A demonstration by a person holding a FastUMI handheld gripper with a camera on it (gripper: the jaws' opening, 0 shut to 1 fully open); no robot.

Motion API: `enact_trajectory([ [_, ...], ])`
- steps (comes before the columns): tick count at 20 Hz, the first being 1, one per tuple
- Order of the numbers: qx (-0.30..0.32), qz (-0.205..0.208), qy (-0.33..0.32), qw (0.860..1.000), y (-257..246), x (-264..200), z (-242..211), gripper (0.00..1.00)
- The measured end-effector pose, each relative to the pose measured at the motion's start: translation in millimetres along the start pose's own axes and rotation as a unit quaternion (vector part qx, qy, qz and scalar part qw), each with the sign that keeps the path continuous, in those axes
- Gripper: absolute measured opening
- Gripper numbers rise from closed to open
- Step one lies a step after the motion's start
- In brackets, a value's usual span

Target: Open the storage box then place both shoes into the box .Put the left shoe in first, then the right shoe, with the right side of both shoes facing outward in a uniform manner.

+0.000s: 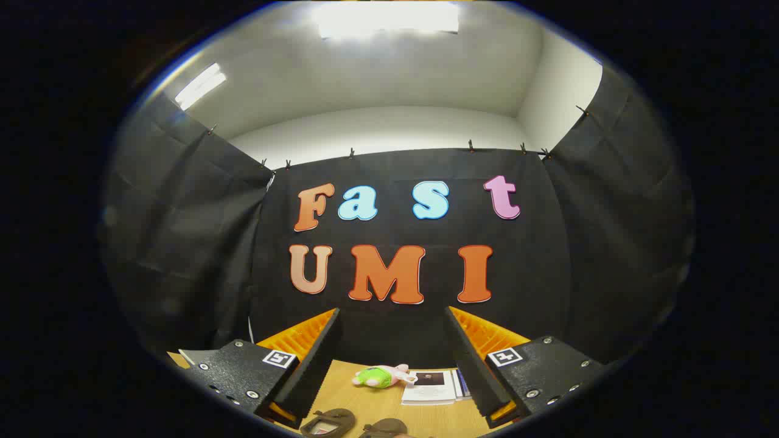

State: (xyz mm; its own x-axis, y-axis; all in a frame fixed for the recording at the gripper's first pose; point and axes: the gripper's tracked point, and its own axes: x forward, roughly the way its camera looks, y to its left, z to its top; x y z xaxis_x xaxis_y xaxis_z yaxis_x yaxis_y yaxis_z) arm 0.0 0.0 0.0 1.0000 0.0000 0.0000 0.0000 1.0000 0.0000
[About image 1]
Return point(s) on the brown fuzzy shoe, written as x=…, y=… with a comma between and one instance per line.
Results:
x=331, y=420
x=383, y=427

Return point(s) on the white book with portrait cover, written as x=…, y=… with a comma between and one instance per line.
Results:
x=429, y=392

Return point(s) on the blue book with photo cover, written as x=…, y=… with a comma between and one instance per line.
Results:
x=461, y=383

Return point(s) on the large ceiling light panel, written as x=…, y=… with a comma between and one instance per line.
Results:
x=386, y=18

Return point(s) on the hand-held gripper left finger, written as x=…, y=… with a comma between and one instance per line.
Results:
x=316, y=371

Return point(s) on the black backdrop cloth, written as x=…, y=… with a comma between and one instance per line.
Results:
x=395, y=328

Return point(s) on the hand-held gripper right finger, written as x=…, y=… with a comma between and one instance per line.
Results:
x=471, y=371

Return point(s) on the green and pink plush toy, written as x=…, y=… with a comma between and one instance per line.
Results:
x=374, y=378

